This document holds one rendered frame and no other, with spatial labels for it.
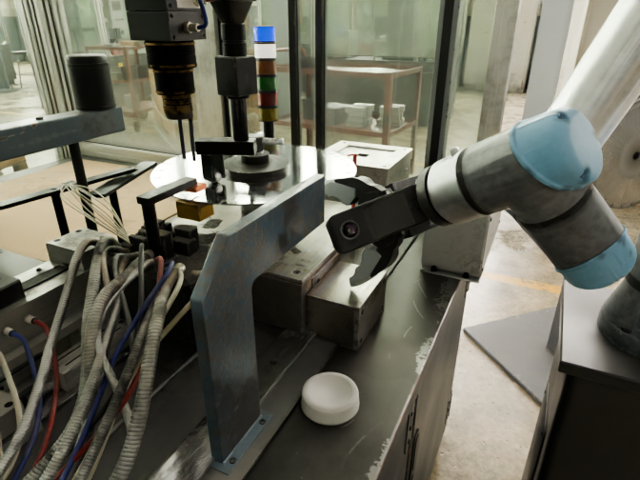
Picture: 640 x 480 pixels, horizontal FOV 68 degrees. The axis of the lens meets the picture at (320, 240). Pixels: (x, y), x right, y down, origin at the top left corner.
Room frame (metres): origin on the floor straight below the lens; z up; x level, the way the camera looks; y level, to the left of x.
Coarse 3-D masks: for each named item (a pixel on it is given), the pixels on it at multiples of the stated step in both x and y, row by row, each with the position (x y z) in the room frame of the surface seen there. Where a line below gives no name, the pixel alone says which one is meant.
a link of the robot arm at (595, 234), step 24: (576, 216) 0.41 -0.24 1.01; (600, 216) 0.41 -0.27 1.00; (552, 240) 0.42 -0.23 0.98; (576, 240) 0.41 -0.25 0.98; (600, 240) 0.41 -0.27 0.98; (624, 240) 0.42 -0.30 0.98; (576, 264) 0.41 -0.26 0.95; (600, 264) 0.41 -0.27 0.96; (624, 264) 0.41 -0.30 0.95; (600, 288) 0.41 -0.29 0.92
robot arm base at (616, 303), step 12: (624, 288) 0.58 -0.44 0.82; (636, 288) 0.56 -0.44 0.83; (612, 300) 0.59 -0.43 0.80; (624, 300) 0.57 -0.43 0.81; (636, 300) 0.55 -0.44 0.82; (600, 312) 0.60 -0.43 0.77; (612, 312) 0.57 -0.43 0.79; (624, 312) 0.56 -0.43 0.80; (636, 312) 0.55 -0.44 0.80; (600, 324) 0.59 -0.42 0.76; (612, 324) 0.56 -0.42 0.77; (624, 324) 0.56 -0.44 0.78; (636, 324) 0.54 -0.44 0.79; (612, 336) 0.55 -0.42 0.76; (624, 336) 0.54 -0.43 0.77; (636, 336) 0.53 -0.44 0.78; (624, 348) 0.54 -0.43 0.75; (636, 348) 0.52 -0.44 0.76
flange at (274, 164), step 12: (240, 156) 0.78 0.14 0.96; (252, 156) 0.73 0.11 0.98; (264, 156) 0.73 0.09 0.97; (276, 156) 0.78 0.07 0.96; (228, 168) 0.72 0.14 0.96; (240, 168) 0.72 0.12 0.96; (252, 168) 0.71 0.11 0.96; (264, 168) 0.72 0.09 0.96; (276, 168) 0.72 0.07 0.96; (288, 168) 0.74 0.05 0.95
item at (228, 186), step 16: (176, 160) 0.80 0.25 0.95; (304, 160) 0.80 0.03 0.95; (320, 160) 0.80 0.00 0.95; (336, 160) 0.80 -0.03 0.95; (160, 176) 0.70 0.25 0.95; (176, 176) 0.70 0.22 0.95; (192, 176) 0.70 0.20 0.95; (272, 176) 0.70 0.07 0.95; (288, 176) 0.70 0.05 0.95; (304, 176) 0.70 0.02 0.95; (336, 176) 0.70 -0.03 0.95; (192, 192) 0.63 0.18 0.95; (208, 192) 0.63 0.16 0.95; (224, 192) 0.63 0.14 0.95; (240, 192) 0.63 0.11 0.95; (256, 192) 0.63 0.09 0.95; (272, 192) 0.63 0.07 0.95
